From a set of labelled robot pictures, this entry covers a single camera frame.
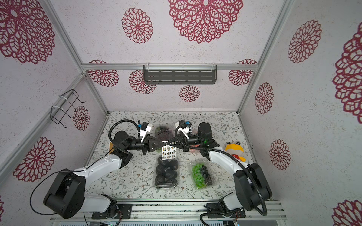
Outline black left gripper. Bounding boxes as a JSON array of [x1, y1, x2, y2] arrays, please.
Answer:
[[126, 134, 166, 155]]

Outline sticker label sheet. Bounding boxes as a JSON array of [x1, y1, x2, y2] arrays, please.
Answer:
[[161, 145, 176, 160]]

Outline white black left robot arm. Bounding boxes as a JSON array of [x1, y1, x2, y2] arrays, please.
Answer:
[[43, 131, 165, 219]]

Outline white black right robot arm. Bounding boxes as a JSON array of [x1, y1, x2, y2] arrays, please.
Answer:
[[174, 121, 272, 216]]

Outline clear box purple grapes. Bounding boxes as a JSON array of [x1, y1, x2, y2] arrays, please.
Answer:
[[155, 125, 174, 141]]

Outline white wooden tissue box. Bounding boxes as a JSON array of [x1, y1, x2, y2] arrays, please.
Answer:
[[109, 142, 114, 154]]

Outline clear box green grapes blueberries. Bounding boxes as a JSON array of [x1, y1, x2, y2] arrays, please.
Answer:
[[189, 159, 216, 190]]

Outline yellow red plush toy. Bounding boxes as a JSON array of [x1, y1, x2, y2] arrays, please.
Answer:
[[225, 141, 246, 162]]

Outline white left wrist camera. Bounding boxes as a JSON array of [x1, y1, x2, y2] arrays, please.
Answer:
[[138, 122, 153, 142]]

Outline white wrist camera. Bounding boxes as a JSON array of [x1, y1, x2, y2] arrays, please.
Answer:
[[138, 122, 153, 142], [175, 120, 192, 139]]

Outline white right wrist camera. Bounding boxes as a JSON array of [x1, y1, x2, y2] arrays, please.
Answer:
[[175, 120, 192, 139]]

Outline grey metal wall shelf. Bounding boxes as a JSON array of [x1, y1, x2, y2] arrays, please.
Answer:
[[143, 65, 217, 85]]

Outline aluminium mounting rail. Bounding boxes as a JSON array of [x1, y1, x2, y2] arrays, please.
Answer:
[[49, 200, 288, 226]]

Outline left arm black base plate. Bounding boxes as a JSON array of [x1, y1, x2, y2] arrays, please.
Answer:
[[91, 203, 133, 220]]

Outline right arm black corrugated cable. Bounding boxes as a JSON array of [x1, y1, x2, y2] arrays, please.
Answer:
[[174, 124, 268, 226]]

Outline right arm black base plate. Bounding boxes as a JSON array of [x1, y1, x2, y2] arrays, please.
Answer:
[[205, 202, 246, 218]]

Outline black wire wall rack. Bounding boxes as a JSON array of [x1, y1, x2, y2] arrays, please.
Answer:
[[49, 89, 86, 129]]

